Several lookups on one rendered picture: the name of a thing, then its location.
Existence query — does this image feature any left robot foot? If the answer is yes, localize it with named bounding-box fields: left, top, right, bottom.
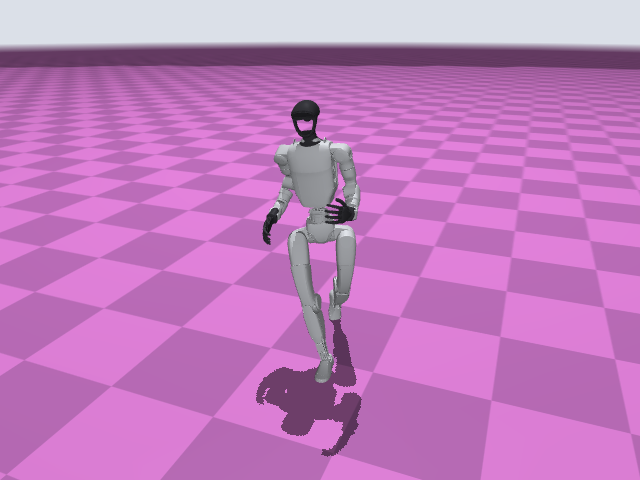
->
left=329, top=289, right=341, bottom=320

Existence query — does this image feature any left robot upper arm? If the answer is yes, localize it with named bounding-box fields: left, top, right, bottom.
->
left=330, top=143, right=357, bottom=198

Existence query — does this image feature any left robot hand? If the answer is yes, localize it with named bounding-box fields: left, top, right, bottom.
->
left=325, top=198, right=356, bottom=224

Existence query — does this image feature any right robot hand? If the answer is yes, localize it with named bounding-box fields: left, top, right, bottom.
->
left=262, top=208, right=279, bottom=245

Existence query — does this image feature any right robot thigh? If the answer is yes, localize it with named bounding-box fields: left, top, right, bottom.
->
left=288, top=227, right=322, bottom=313

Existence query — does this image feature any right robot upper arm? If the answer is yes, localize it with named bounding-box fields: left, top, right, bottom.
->
left=274, top=144, right=294, bottom=190

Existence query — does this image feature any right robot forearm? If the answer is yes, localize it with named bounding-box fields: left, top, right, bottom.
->
left=269, top=177, right=293, bottom=220

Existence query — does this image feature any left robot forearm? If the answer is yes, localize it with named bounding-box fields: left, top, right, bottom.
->
left=345, top=184, right=360, bottom=220

